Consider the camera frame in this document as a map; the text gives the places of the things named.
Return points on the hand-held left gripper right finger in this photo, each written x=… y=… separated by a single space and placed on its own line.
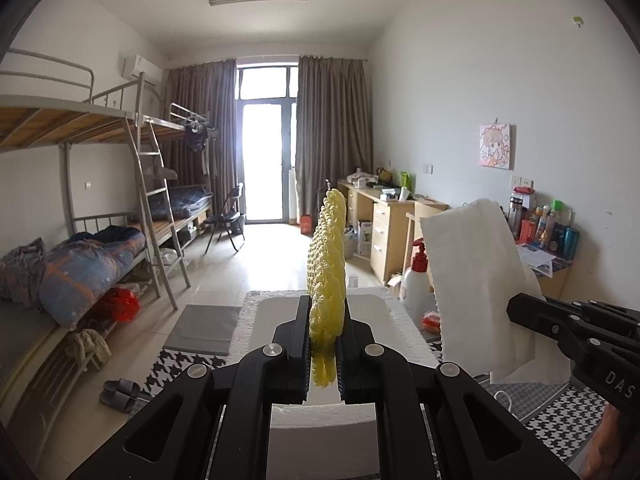
x=346 y=365

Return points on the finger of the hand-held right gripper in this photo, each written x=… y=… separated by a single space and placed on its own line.
x=610 y=317
x=540 y=320

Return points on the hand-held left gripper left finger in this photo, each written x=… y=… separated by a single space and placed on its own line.
x=301 y=355

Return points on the white foam box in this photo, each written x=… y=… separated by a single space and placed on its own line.
x=260 y=312

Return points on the white towel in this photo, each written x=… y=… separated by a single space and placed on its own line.
x=475 y=285

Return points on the yellow textured cloth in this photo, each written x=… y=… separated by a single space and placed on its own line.
x=327 y=260

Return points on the person's right hand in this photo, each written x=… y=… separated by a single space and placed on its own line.
x=602 y=440

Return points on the printed paper sheets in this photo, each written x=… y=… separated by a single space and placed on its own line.
x=537 y=260

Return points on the houndstooth tablecloth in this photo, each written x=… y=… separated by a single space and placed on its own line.
x=560 y=410

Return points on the row of toiletry bottles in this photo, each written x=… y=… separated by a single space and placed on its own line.
x=547 y=230

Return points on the red snack packet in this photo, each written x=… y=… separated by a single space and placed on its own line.
x=431 y=321

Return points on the white pump bottle red cap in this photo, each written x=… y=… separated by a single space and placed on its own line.
x=415 y=285

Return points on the white carton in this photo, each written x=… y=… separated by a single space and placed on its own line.
x=365 y=237

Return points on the red canister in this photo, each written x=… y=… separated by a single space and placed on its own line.
x=306 y=225

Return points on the wooden desk with drawers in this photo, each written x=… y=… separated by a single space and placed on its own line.
x=385 y=230

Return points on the wooden chair with smiley face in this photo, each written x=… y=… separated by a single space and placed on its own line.
x=415 y=230

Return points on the black folding chair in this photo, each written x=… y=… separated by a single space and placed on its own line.
x=225 y=220

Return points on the white basin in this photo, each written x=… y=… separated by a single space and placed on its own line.
x=166 y=257

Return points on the grey slipper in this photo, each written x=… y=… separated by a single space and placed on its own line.
x=125 y=389
x=115 y=402

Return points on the red plastic bag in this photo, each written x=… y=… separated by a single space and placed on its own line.
x=122 y=305

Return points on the blue checked mattress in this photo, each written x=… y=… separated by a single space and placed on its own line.
x=185 y=202

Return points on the green box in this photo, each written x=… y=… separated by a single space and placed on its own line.
x=405 y=180

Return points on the glass balcony door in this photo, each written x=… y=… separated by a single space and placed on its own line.
x=265 y=160

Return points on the beige cloth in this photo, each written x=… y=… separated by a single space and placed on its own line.
x=87 y=347

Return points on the metal bunk ladder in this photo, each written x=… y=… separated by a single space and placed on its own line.
x=155 y=192

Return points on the dark blue blanket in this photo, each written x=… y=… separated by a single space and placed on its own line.
x=115 y=235

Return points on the brown curtain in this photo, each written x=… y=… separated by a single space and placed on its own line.
x=215 y=125
x=335 y=135

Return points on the grey folded cloth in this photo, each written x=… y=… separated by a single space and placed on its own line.
x=164 y=174

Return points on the blue orange checked quilt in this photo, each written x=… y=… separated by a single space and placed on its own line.
x=85 y=275

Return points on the dark hanging clothes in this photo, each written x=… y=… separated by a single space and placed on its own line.
x=195 y=137

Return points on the metal bunk bed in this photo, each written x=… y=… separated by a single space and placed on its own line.
x=60 y=120
x=177 y=122

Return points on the grey checked cloth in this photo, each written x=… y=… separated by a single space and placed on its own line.
x=22 y=270

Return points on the white air conditioner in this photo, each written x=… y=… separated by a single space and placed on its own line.
x=142 y=67

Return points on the pink cartoon wall picture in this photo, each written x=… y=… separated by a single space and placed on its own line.
x=496 y=146

